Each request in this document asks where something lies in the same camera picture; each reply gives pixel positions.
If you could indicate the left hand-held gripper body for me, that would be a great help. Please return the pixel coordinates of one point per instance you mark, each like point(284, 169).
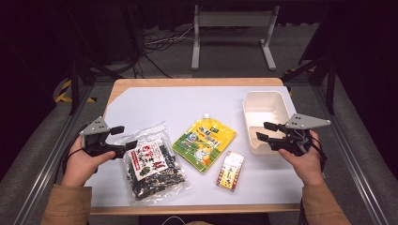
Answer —
point(95, 146)

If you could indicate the person's right hand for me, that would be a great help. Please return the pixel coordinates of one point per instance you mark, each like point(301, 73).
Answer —
point(308, 165)

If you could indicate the grey metal stand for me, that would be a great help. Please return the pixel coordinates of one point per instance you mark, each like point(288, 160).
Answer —
point(233, 19)

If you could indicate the small striped yellow box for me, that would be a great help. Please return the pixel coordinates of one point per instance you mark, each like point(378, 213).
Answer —
point(230, 171)

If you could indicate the aluminium rail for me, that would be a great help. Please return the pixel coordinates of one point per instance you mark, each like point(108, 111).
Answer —
point(47, 165)
point(353, 162)

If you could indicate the yellow spout pouch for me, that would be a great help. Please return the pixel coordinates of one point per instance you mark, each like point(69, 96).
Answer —
point(203, 140)

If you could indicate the clear bag of dried seaweed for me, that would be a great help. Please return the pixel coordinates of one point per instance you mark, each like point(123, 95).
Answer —
point(156, 175)

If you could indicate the person's left hand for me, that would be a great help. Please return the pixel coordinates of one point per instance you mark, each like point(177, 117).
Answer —
point(78, 168)

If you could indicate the yellow black hazard tape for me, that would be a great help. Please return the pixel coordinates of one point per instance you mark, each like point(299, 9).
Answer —
point(64, 93)

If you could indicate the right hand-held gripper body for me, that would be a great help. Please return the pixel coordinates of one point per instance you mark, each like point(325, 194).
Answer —
point(297, 137)

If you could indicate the black frame post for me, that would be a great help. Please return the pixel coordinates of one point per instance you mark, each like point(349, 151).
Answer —
point(330, 84)
point(74, 84)

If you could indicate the white plastic container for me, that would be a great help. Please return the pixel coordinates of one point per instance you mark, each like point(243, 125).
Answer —
point(263, 106)

